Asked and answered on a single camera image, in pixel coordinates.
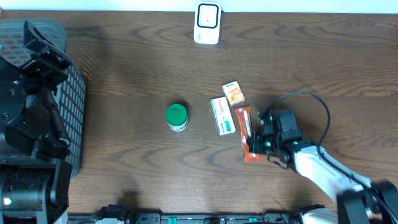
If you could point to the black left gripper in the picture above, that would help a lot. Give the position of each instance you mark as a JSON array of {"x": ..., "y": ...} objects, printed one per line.
[{"x": 45, "y": 52}]

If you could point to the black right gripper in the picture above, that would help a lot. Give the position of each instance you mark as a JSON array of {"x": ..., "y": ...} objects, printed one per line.
[{"x": 255, "y": 143}]

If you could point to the orange snack bar wrapper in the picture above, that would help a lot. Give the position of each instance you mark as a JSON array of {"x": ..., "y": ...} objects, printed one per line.
[{"x": 244, "y": 121}]

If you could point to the white medicine box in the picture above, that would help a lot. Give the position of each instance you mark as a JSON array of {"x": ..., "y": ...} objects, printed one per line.
[{"x": 223, "y": 117}]

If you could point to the orange tissue pack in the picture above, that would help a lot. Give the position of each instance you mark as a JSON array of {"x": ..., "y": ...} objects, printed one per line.
[{"x": 233, "y": 93}]

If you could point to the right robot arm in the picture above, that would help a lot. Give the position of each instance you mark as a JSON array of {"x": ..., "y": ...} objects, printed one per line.
[{"x": 357, "y": 197}]

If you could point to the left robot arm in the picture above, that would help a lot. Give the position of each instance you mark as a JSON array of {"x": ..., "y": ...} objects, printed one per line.
[{"x": 35, "y": 176}]

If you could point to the white barcode scanner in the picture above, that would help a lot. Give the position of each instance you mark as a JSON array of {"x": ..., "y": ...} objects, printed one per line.
[{"x": 207, "y": 23}]

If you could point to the dark grey plastic basket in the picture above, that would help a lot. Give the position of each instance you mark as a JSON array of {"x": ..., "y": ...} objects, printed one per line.
[{"x": 70, "y": 95}]

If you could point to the green lid jar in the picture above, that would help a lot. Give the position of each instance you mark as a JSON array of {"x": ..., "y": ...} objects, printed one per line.
[{"x": 177, "y": 117}]

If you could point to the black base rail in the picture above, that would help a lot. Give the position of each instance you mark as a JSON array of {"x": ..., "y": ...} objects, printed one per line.
[{"x": 199, "y": 218}]

